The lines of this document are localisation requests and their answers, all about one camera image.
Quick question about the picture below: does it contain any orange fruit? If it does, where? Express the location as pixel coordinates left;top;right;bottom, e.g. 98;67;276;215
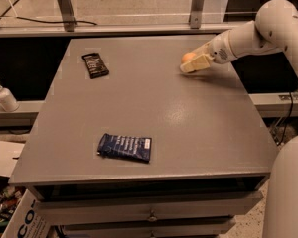
181;52;196;63

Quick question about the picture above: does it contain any metal railing frame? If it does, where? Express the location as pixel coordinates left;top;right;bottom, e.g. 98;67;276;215
0;0;298;39

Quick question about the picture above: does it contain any white pump lotion bottle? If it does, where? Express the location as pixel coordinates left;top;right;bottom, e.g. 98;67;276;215
0;84;19;112

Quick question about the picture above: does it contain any black snack bar wrapper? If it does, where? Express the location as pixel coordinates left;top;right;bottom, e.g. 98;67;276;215
82;53;109;79

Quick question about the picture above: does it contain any black floor cable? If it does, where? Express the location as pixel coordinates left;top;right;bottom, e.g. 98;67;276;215
0;0;98;27

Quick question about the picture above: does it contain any blue rxbar blueberry wrapper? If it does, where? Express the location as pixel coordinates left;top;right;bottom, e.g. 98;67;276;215
97;133;152;163

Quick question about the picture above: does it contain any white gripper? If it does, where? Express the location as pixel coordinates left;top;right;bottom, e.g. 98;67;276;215
180;31;236;73

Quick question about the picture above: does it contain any white cardboard box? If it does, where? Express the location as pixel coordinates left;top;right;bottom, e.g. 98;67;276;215
1;190;51;238

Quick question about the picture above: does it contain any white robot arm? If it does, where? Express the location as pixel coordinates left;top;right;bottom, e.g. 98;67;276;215
180;0;298;238

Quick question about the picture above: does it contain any grey drawer cabinet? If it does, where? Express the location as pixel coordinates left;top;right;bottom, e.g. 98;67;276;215
10;36;278;238

